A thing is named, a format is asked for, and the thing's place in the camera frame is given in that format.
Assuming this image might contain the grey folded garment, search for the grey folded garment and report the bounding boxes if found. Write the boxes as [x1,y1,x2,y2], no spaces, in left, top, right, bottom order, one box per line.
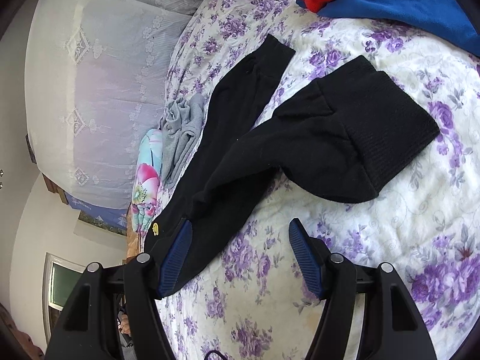
[160,94,205,189]

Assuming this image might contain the floral folded blanket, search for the floral folded blanket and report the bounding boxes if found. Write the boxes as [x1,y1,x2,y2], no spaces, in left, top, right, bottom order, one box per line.
[131,128,163,234]

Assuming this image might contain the blue poster on wall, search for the blue poster on wall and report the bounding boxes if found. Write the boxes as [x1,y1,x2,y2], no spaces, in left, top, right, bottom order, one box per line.
[65,193,127,236]

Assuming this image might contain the window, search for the window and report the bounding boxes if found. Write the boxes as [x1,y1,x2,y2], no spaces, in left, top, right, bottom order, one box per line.
[42,253,85,343]

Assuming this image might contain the black pants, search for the black pants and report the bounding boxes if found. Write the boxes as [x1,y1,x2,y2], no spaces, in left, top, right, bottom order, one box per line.
[145,36,439,294]

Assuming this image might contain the white lace bed headboard cover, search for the white lace bed headboard cover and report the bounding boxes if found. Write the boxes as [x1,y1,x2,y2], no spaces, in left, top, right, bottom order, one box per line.
[24,0,203,209]

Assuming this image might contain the blue garment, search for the blue garment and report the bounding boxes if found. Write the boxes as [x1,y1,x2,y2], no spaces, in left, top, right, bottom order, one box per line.
[313,0,479,56]

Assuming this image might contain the purple floral bedsheet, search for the purple floral bedsheet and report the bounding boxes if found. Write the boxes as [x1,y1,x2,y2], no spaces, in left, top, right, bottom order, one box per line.
[157,0,479,359]

